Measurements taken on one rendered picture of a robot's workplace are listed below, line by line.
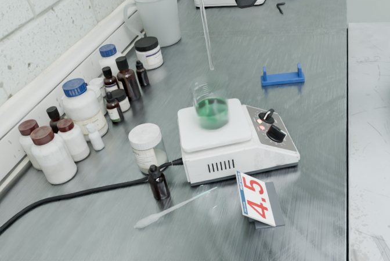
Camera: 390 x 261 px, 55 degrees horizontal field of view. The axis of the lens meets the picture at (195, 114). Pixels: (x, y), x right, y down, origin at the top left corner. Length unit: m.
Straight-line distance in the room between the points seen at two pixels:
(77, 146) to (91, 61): 0.32
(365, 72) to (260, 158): 0.40
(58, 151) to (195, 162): 0.26
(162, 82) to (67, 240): 0.49
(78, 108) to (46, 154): 0.13
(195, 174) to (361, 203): 0.27
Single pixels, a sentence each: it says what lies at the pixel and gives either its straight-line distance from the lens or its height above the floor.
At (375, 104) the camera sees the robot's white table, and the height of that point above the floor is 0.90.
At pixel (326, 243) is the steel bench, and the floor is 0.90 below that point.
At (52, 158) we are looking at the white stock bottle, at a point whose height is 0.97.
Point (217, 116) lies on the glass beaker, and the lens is 0.62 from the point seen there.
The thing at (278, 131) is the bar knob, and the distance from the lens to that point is 0.67.
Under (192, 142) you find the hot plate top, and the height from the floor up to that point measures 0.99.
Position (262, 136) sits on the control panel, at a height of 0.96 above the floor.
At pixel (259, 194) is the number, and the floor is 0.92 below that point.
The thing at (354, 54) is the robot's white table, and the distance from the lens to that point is 1.03.
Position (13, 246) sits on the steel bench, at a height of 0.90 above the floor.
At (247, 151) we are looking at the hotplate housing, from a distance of 0.64.
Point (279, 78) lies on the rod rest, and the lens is 0.91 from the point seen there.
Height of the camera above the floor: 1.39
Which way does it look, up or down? 35 degrees down
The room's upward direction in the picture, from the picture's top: 12 degrees counter-clockwise
